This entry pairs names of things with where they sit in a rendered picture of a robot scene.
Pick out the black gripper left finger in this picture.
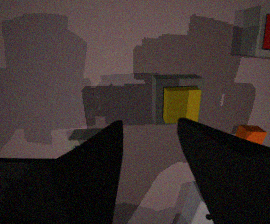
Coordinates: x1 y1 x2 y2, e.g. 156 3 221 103
0 121 124 224

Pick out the yellow button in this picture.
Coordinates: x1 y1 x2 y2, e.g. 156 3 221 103
152 74 205 126

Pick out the blue button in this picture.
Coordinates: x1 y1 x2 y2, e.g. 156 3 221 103
67 128 104 151

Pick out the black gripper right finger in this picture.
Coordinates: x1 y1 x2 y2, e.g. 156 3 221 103
177 118 270 224

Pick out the orange block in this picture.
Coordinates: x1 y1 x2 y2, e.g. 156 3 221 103
235 124 267 144

